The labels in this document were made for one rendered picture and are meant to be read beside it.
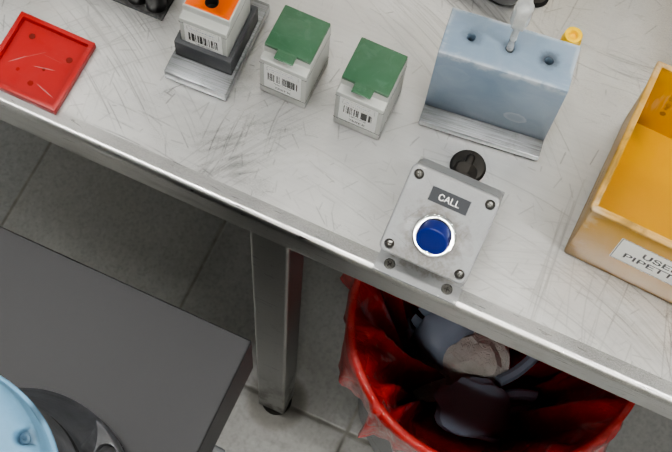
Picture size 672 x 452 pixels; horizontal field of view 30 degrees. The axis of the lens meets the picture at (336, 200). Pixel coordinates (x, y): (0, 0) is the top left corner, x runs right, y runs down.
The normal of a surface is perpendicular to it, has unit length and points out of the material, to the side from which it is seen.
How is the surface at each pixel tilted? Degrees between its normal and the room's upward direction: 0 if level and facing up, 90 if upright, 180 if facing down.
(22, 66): 0
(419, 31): 0
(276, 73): 90
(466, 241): 30
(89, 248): 0
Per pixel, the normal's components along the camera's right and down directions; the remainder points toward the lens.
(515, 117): -0.31, 0.88
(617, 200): 0.04, -0.36
